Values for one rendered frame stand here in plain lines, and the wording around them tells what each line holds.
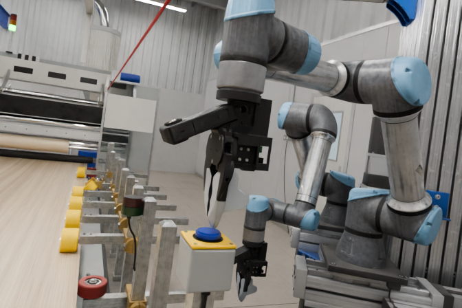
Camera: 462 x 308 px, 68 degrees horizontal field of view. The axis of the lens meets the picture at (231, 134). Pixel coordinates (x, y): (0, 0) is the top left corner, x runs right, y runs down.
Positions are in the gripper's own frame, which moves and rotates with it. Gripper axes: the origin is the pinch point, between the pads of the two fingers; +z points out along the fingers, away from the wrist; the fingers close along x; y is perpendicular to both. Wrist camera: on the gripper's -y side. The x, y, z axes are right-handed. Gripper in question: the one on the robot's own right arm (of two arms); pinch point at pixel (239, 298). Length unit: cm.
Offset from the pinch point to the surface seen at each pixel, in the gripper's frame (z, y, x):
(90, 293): -6.5, -48.6, -4.0
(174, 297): -2.5, -23.6, -1.6
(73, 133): -35, -68, 250
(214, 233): -41, -35, -56
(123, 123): -51, -24, 247
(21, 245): -7, -71, 31
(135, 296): -5.6, -36.3, -5.8
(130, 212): -30, -41, -7
